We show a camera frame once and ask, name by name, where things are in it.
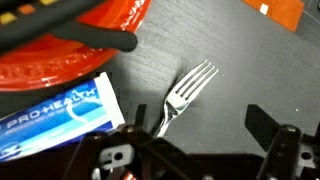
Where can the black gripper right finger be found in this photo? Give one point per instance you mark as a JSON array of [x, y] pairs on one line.
[[260, 125]]

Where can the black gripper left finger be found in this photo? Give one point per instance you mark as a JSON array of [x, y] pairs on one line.
[[141, 115]]

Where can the silver metal fork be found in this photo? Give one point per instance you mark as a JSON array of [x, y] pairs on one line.
[[184, 92]]

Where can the red bowl with orange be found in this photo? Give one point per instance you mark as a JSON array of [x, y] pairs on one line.
[[49, 61]]

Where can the blue white toothpaste tube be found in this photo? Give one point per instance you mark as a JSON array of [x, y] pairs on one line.
[[65, 117]]

